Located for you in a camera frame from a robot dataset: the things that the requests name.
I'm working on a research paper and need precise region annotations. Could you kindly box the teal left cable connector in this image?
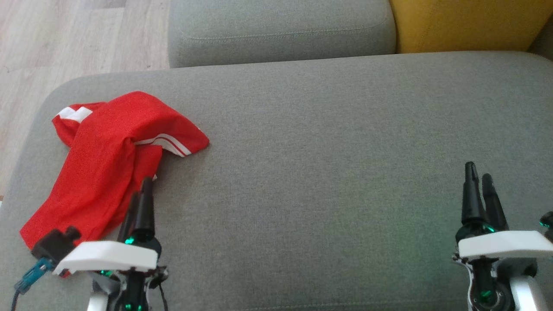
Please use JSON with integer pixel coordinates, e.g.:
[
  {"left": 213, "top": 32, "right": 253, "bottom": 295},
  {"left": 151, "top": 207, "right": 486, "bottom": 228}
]
[{"left": 14, "top": 258, "right": 55, "bottom": 294}]

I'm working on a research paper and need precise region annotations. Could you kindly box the large yellow sofa back cushion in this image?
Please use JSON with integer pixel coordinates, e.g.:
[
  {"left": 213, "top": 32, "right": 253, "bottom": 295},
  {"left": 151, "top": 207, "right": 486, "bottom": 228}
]
[{"left": 389, "top": 0, "right": 553, "bottom": 54}]

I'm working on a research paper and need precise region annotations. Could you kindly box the large grey sofa seat cushion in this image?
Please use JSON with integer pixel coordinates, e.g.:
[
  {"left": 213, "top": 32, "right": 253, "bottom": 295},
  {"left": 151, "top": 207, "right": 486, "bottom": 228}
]
[{"left": 0, "top": 51, "right": 553, "bottom": 311}]

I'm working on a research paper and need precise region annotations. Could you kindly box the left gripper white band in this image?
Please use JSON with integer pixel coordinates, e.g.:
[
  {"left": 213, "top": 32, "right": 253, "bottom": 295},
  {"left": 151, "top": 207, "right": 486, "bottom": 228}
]
[{"left": 53, "top": 177, "right": 170, "bottom": 311}]

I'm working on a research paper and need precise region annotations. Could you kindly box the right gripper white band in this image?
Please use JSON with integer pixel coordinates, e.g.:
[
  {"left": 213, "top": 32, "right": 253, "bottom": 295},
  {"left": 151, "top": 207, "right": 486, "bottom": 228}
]
[{"left": 453, "top": 162, "right": 553, "bottom": 311}]

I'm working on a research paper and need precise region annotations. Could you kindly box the grey upholstered armrest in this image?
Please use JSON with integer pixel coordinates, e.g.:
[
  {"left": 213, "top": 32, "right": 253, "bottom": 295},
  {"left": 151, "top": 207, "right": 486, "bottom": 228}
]
[{"left": 528, "top": 26, "right": 553, "bottom": 61}]

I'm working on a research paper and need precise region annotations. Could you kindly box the red jersey with striped trim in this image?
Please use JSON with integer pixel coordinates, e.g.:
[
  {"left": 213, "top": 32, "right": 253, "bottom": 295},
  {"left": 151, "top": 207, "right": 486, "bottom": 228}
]
[{"left": 19, "top": 91, "right": 210, "bottom": 278}]

